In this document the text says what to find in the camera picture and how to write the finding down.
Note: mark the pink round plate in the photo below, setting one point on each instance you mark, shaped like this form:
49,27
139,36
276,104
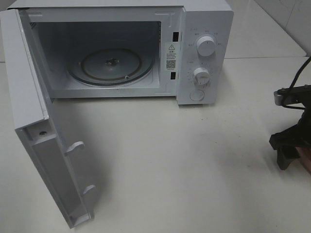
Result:
305,155

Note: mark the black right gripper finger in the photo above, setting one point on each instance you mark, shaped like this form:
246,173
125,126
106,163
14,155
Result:
285,143

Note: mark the white microwave oven body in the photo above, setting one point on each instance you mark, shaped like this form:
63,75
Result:
66,27

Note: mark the white microwave door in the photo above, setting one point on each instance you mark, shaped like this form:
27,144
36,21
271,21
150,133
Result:
36,123

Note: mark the lower white timer knob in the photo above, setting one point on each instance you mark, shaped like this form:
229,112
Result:
201,76

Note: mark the glass microwave turntable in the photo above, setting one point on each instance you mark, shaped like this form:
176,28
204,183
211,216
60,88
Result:
110,66

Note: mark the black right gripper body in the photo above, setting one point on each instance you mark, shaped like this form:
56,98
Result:
303,131

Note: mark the upper white power knob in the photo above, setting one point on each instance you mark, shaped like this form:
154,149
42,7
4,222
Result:
206,45

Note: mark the white warning label sticker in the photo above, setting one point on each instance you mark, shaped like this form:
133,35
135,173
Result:
171,56

